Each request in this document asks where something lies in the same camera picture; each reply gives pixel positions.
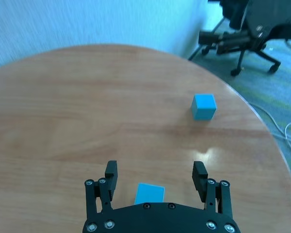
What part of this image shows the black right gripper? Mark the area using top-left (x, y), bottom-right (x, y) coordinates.
top-left (198, 23), bottom-right (291, 55)

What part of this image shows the blue cube block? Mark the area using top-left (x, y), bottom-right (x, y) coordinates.
top-left (191, 94), bottom-right (218, 121)
top-left (134, 183), bottom-right (165, 206)

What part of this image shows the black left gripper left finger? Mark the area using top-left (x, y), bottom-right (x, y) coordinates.
top-left (84, 160), bottom-right (119, 220)

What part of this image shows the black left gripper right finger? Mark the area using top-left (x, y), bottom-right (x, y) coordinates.
top-left (191, 161), bottom-right (233, 216)

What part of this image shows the black office chair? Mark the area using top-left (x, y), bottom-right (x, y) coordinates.
top-left (201, 0), bottom-right (291, 77)

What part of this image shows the black floor baseboard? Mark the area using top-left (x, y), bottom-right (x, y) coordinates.
top-left (188, 18), bottom-right (224, 61)

